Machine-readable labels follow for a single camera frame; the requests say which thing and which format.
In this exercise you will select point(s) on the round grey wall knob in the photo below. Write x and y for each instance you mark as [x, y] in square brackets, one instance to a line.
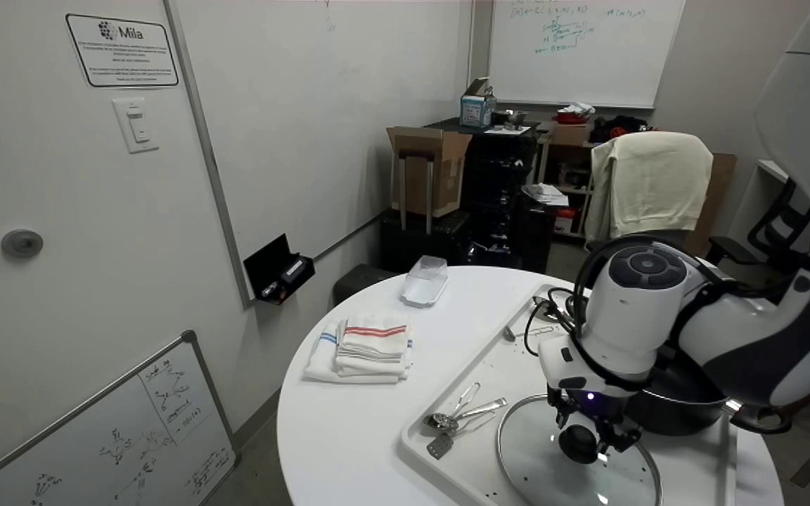
[19, 243]

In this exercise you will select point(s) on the black bag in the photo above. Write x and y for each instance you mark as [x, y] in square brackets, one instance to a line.
[618, 129]

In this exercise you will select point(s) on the black storage case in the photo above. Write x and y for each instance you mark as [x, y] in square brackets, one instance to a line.
[419, 243]

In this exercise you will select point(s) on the whiteboard with green writing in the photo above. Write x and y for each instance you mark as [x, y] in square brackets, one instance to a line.
[592, 67]

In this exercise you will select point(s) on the red item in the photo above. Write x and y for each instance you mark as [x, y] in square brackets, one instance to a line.
[572, 120]

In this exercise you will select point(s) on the brown cardboard box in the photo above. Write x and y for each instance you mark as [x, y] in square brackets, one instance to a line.
[433, 174]

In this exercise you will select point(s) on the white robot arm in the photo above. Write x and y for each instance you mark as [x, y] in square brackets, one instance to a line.
[631, 311]

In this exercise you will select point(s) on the black office chair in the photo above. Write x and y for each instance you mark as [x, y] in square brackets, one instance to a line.
[728, 250]

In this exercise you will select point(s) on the white papers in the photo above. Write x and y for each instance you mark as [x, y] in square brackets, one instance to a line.
[545, 195]

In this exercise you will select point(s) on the folded white cloth red stripes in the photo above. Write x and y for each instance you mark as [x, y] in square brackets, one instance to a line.
[372, 342]

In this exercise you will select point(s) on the black cabinet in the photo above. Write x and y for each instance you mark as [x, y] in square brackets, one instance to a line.
[498, 198]

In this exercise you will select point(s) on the white light switch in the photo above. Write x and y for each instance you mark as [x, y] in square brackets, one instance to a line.
[133, 129]

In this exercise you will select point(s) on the black marker holder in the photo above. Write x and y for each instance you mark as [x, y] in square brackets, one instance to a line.
[268, 268]

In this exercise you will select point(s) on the white wall sign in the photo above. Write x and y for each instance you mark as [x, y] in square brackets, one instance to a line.
[125, 53]

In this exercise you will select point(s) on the metal kitchen hand tool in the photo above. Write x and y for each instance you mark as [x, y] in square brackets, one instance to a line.
[443, 422]

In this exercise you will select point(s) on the small whiteboard with drawings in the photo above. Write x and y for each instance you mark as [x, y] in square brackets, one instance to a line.
[125, 441]

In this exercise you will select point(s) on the clear plastic container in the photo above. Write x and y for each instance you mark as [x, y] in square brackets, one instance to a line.
[423, 283]

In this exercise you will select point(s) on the cream cloth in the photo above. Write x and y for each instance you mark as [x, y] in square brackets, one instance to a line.
[654, 184]

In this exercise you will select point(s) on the wooden shelf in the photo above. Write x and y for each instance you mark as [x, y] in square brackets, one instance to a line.
[568, 136]

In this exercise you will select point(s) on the glass pot lid black knob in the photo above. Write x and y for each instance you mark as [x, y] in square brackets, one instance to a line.
[526, 459]

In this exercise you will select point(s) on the blue tissue box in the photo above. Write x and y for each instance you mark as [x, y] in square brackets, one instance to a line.
[475, 112]

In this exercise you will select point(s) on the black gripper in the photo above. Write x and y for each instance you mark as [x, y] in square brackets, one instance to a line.
[602, 411]

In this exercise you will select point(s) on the large wall whiteboard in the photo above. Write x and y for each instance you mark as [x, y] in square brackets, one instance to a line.
[329, 113]

